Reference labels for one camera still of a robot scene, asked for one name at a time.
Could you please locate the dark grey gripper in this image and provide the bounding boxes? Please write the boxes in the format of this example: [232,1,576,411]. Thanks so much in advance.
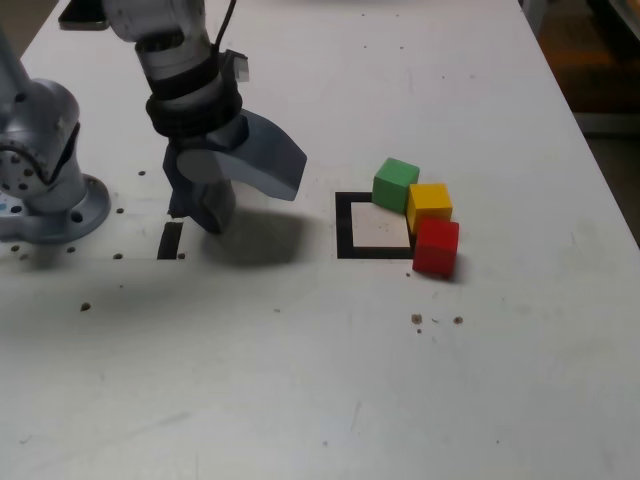
[162,110,309,235]

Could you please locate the green cube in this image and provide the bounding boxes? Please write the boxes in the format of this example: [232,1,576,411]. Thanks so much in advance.
[372,157,421,215]

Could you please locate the yellow cube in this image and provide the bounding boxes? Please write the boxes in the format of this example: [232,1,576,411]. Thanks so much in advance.
[405,182,454,234]

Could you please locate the red cube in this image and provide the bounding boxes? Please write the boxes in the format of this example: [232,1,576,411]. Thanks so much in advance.
[412,217,460,279]

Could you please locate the black tape square outline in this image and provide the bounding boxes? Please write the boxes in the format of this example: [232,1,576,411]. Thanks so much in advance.
[334,191,419,261]

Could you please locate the black tape strip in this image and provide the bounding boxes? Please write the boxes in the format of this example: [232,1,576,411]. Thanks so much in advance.
[156,212,186,261]

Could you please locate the flat black phone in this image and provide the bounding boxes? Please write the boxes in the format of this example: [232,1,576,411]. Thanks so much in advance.
[57,0,110,32]

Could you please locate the small grey wrist camera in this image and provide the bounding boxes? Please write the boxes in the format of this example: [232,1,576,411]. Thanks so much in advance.
[227,48,251,84]

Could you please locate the grey post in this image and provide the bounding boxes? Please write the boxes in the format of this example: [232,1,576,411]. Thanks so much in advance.
[519,0,547,36]

